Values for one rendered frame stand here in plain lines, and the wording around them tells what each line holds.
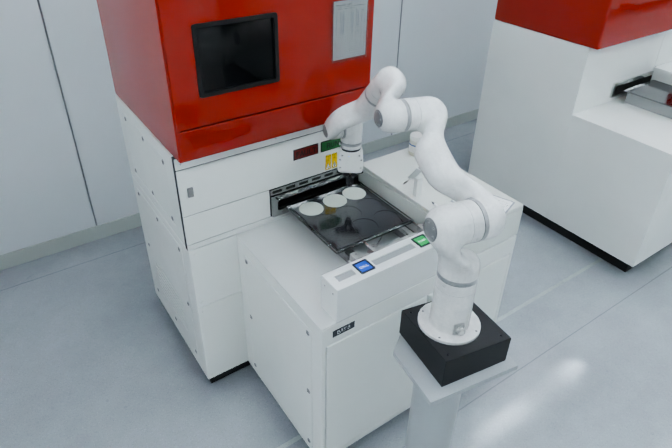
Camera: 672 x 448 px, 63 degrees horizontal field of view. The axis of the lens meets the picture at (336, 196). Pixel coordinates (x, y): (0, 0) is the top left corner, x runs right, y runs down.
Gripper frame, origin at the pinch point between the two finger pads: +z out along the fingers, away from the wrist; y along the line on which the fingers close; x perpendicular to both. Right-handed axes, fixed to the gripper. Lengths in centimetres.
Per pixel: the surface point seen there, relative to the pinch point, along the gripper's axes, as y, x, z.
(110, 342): -118, 3, 100
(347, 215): -0.7, -10.2, 10.0
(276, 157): -29.0, -2.4, -11.4
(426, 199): 30.6, -7.3, 3.4
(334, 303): -5, -60, 10
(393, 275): 15, -48, 9
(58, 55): -153, 92, -19
